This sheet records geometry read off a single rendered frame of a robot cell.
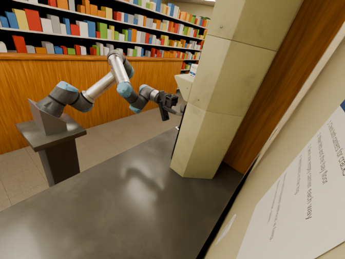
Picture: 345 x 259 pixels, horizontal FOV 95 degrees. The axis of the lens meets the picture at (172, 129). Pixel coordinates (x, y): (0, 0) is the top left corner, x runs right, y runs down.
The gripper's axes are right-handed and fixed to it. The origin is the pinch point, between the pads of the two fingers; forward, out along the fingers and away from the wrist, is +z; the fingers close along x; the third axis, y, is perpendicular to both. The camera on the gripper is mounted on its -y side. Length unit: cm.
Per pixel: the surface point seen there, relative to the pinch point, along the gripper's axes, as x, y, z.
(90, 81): 44, -51, -192
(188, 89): -4.5, 16.4, 0.9
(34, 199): -68, -37, -25
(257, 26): 1.3, 46.1, 19.2
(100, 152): 19, -131, -127
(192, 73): 4.2, 21.8, -4.1
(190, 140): -4.5, -9.4, 10.6
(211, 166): 6.5, -25.7, 24.5
